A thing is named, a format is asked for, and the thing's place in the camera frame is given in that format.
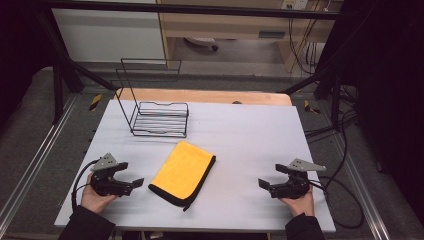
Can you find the person's right hand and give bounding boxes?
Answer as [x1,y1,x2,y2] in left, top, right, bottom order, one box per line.
[278,185,316,218]

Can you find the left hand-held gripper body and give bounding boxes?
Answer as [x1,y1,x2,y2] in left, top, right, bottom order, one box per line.
[89,152,134,198]

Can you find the person's left hand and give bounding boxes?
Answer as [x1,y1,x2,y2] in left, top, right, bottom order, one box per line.
[80,172,118,215]

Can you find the black curtain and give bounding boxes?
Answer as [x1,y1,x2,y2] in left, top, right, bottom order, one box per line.
[319,0,424,228]
[0,0,56,128]

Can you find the aluminium floor rail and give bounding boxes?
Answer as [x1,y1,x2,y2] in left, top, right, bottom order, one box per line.
[0,94,80,231]
[331,131,392,240]

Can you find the white cabinet panel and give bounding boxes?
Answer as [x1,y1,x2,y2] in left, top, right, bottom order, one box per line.
[51,7,167,64]

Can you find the black metal stand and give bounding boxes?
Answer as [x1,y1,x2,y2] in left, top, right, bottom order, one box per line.
[33,8,116,125]
[281,19,371,131]

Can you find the black floor cables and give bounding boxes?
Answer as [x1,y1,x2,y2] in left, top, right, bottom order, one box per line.
[303,84,359,143]

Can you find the black wire rack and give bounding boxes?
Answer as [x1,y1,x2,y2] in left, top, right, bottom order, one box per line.
[110,58,190,139]

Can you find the yellow cloth with black edge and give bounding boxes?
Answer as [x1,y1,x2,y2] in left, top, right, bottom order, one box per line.
[147,140,217,213]

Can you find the white power outlet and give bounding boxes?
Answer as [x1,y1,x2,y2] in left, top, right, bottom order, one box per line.
[281,0,310,11]

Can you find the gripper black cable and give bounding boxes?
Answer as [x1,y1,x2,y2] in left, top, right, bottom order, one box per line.
[308,176,365,230]
[70,158,101,213]

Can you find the wooden table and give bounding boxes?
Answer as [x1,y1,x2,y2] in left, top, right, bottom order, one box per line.
[114,87,294,107]

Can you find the black metal crossbar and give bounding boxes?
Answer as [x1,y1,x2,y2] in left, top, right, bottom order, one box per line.
[33,0,348,21]

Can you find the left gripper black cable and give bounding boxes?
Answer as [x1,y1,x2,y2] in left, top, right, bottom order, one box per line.
[70,158,101,213]

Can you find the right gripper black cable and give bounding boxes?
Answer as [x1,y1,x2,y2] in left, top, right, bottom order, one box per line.
[308,176,365,230]

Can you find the hanging cable bundle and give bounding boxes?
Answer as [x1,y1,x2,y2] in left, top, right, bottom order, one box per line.
[287,13,322,77]

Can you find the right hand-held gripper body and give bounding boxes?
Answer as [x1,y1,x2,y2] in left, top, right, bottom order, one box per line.
[267,158,327,200]

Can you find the light wooden desk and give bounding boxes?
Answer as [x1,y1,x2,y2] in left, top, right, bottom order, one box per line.
[156,0,344,73]

